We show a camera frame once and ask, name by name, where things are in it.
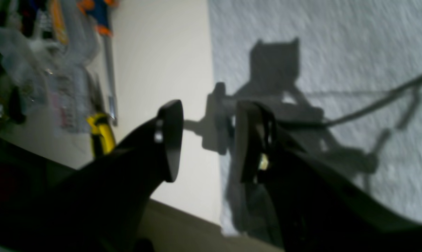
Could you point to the orange blue screwdriver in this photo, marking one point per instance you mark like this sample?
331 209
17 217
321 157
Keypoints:
99 11

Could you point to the grey T-shirt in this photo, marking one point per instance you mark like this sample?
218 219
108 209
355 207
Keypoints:
344 75

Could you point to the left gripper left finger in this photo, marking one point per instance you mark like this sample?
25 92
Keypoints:
99 207

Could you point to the clear plastic bag clutter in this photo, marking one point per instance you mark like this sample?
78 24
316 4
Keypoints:
45 46

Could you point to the yellow black tool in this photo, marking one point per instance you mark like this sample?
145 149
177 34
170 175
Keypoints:
101 135

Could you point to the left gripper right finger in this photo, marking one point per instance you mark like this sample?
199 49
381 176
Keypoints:
317 209

